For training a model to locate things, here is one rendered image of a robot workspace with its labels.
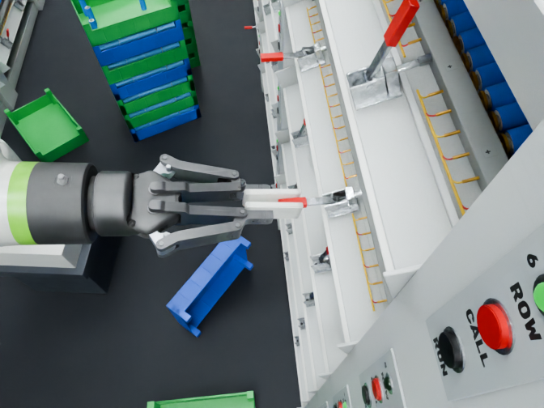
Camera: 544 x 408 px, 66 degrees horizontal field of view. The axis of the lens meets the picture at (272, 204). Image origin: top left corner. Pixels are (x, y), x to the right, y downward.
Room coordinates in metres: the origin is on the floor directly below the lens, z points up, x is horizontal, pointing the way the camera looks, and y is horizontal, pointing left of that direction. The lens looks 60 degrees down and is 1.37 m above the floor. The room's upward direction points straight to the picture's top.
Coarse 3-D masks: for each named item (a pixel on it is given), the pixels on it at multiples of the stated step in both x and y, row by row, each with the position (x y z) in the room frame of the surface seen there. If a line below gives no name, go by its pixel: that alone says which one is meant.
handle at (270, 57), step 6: (264, 54) 0.53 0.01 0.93; (270, 54) 0.53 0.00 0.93; (276, 54) 0.53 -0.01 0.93; (282, 54) 0.53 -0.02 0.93; (288, 54) 0.53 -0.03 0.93; (294, 54) 0.53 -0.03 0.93; (300, 54) 0.53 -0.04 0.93; (306, 54) 0.53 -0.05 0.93; (264, 60) 0.52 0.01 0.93; (270, 60) 0.52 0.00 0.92; (276, 60) 0.52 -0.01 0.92; (282, 60) 0.52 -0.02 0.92
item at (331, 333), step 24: (288, 72) 0.69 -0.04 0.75; (288, 96) 0.66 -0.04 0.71; (288, 120) 0.59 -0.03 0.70; (312, 168) 0.46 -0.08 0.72; (312, 192) 0.41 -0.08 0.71; (312, 216) 0.36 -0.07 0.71; (312, 240) 0.31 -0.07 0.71; (312, 264) 0.27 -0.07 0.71; (312, 288) 0.23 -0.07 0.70; (336, 312) 0.18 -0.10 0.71; (336, 336) 0.15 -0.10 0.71; (336, 360) 0.11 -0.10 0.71
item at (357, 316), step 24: (288, 0) 0.69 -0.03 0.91; (312, 0) 0.67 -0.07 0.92; (288, 24) 0.64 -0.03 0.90; (312, 72) 0.51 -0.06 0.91; (312, 96) 0.46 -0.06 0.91; (312, 120) 0.42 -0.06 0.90; (336, 120) 0.40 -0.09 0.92; (312, 144) 0.37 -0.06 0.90; (336, 144) 0.36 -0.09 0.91; (336, 168) 0.32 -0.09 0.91; (336, 216) 0.25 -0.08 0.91; (360, 216) 0.25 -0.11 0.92; (336, 240) 0.22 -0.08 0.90; (360, 240) 0.21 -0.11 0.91; (336, 264) 0.19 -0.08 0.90; (360, 264) 0.19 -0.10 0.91; (336, 288) 0.16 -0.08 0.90; (360, 288) 0.16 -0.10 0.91; (360, 312) 0.13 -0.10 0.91; (360, 336) 0.10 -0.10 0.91
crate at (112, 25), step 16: (96, 0) 1.31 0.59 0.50; (112, 0) 1.33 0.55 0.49; (128, 0) 1.33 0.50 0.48; (160, 0) 1.33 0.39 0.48; (80, 16) 1.25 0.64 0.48; (96, 16) 1.25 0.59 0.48; (112, 16) 1.25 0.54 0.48; (128, 16) 1.25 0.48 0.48; (144, 16) 1.18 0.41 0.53; (160, 16) 1.21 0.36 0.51; (176, 16) 1.23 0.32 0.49; (96, 32) 1.11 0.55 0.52; (112, 32) 1.13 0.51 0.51; (128, 32) 1.15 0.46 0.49
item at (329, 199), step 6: (288, 198) 0.27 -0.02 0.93; (294, 198) 0.27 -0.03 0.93; (300, 198) 0.27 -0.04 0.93; (306, 198) 0.27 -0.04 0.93; (312, 198) 0.27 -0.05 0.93; (318, 198) 0.27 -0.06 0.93; (324, 198) 0.27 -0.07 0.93; (330, 198) 0.27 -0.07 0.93; (336, 198) 0.26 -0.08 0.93; (306, 204) 0.26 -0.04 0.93; (312, 204) 0.26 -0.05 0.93; (318, 204) 0.26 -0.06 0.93; (324, 204) 0.26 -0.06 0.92
